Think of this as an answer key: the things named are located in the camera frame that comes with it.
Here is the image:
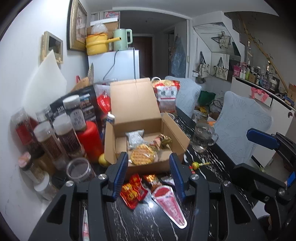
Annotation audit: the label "red gift bag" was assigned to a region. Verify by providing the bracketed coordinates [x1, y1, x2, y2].
[96, 91, 112, 114]

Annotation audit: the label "white foam sheet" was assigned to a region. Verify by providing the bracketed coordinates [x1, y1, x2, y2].
[23, 50, 67, 112]

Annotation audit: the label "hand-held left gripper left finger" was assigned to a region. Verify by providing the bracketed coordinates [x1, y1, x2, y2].
[28, 151, 129, 241]

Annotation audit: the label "green electric kettle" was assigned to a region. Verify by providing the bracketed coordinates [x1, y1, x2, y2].
[113, 28, 133, 51]

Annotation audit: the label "pink bow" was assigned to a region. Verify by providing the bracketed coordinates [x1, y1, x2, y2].
[251, 87, 272, 107]

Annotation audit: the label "triangular red white packet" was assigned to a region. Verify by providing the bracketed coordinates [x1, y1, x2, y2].
[151, 185, 188, 230]

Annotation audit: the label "amber glass jar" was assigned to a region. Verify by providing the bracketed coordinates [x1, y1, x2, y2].
[35, 151, 56, 176]

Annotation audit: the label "cardboard storage boxes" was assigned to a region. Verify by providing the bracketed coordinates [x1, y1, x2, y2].
[87, 10, 121, 35]

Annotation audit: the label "brown door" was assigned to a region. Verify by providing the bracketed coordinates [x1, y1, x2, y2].
[133, 36, 153, 79]

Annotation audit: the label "black power cable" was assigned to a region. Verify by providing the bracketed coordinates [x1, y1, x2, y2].
[103, 50, 118, 80]

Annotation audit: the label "clear packet of yellow crisps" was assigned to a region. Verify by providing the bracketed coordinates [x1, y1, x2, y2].
[129, 144, 156, 165]

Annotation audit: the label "yellow green lollipop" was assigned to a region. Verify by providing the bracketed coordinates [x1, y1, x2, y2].
[190, 162, 211, 173]

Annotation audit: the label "brown cardboard box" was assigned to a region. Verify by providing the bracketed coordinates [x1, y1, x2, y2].
[104, 77, 190, 173]

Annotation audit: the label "pink white sachet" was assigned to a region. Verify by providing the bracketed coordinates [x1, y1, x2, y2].
[82, 209, 90, 241]

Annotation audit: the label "round patterned plate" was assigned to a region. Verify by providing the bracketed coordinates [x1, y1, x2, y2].
[87, 62, 95, 84]

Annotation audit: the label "white mini fridge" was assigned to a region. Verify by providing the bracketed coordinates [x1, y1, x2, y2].
[88, 49, 140, 82]

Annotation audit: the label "tall jar brown label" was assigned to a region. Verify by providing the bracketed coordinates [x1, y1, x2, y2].
[33, 122, 63, 167]

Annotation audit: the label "red cylinder can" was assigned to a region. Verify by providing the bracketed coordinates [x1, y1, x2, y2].
[76, 120, 104, 163]

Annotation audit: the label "small red gold packet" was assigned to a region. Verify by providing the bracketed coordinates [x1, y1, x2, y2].
[143, 174, 163, 193]

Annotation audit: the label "white fruit-print bread packet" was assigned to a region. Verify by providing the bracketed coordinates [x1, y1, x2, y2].
[125, 130, 145, 151]

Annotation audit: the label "small cardboard carton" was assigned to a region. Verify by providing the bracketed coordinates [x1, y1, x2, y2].
[287, 83, 296, 102]

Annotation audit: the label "small glass spice jar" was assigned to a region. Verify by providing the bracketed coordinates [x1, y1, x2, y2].
[18, 152, 44, 183]

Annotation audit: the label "white red nut bag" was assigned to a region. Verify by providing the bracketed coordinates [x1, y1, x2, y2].
[151, 79, 181, 114]

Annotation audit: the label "yellow pot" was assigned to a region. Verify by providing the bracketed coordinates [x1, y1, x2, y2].
[85, 33, 121, 55]

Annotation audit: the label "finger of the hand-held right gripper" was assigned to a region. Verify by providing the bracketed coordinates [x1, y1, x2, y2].
[246, 128, 296, 170]
[232, 163, 296, 202]

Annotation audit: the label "group of cosmetic bottles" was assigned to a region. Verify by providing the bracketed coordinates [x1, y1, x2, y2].
[233, 61, 287, 91]

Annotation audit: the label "yellow bamboo pole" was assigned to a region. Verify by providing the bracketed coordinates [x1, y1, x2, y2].
[242, 20, 287, 86]

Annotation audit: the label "black printed pouch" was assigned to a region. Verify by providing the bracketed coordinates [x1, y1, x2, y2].
[50, 85, 104, 137]

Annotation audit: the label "large framed picture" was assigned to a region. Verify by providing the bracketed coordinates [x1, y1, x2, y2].
[67, 0, 88, 51]

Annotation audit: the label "chair with grey-blue cover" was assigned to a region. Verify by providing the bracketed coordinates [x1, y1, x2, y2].
[213, 91, 273, 163]
[165, 76, 202, 118]

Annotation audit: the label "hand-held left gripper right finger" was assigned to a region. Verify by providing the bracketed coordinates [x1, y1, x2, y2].
[169, 153, 260, 241]

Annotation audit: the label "glass mug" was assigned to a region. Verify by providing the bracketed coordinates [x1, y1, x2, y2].
[191, 123, 219, 153]

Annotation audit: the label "clear plastic bag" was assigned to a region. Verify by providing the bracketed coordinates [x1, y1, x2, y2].
[91, 22, 109, 35]

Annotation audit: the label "tall jar dark label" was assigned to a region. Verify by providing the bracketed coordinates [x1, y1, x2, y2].
[53, 113, 86, 158]

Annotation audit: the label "clear plastic jar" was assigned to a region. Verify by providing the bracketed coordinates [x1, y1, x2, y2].
[36, 107, 53, 123]

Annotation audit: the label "brown nut snack packet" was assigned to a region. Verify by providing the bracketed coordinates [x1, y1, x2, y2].
[149, 134, 172, 152]

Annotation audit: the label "green bag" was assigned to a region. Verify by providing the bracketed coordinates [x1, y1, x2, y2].
[199, 91, 216, 106]

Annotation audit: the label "small wooden frame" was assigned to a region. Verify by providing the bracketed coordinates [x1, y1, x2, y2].
[40, 31, 64, 64]

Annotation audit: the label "jar of white beans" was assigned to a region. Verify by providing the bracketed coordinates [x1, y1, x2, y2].
[33, 174, 59, 201]

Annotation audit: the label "printed canvas tote bag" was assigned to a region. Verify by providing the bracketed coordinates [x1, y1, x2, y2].
[198, 51, 211, 78]

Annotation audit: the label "yellow fruit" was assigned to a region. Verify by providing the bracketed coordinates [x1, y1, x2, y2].
[98, 153, 111, 167]

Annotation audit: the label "red yellow-print snack packet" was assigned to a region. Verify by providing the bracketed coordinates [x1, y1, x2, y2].
[120, 174, 148, 210]

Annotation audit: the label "blue patterned plastic bag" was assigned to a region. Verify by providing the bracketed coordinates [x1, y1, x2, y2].
[170, 38, 186, 78]

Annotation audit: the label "tall jar red label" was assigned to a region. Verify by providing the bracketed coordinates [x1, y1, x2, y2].
[10, 108, 38, 151]

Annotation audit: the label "tall jar white label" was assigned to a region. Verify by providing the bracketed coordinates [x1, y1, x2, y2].
[63, 95, 87, 131]

